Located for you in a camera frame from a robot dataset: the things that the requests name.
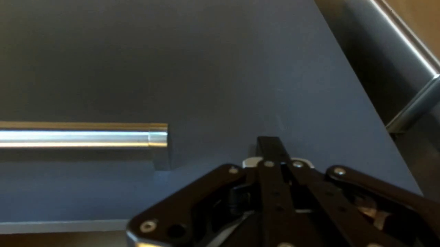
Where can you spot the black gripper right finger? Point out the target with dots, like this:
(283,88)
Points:
(349,210)

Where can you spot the stainless steel refrigerator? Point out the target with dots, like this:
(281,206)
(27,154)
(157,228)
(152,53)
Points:
(366,60)

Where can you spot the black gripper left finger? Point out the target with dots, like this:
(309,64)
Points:
(197,210)

